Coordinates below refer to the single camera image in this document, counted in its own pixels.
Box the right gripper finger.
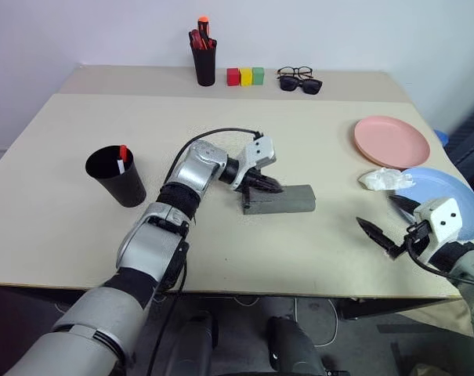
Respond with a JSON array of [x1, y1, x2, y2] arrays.
[[388, 194, 422, 221], [356, 217, 409, 259]]

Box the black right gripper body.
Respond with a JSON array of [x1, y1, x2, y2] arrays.
[[393, 220, 433, 260]]

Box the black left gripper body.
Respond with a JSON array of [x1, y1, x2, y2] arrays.
[[240, 166, 266, 205]]

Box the grey glasses case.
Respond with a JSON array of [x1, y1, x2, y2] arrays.
[[242, 184, 317, 215]]

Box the crumpled white tissue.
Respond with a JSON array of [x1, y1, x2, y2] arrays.
[[357, 167, 418, 192]]

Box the blue plate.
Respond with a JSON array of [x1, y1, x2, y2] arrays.
[[392, 167, 474, 241]]

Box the pink plate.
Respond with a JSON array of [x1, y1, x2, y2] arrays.
[[353, 114, 432, 170]]

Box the dark ribbed panel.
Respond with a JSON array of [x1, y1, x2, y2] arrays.
[[443, 97, 474, 185]]

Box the black sunglasses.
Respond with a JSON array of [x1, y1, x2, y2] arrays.
[[277, 75, 324, 96]]

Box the brown-framed clear glasses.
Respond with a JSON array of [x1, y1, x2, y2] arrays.
[[276, 65, 314, 79]]

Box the tall black pen holder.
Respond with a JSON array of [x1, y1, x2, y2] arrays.
[[190, 41, 217, 88]]

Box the wide black plastic cup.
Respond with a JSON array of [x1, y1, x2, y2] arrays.
[[85, 145, 148, 208]]

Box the black rounded shape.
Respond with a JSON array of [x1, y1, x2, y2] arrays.
[[267, 316, 328, 376]]

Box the grey rounded shape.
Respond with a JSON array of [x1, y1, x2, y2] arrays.
[[165, 313, 219, 376]]

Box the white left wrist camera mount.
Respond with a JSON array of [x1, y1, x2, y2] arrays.
[[235, 136, 278, 178]]

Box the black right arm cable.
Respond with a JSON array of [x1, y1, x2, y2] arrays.
[[406, 233, 474, 287]]

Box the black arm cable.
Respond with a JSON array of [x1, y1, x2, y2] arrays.
[[406, 233, 474, 287], [146, 128, 263, 376]]

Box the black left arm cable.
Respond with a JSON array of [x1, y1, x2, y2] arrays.
[[146, 128, 263, 376]]

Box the white floor cable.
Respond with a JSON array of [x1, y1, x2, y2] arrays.
[[294, 298, 340, 348]]

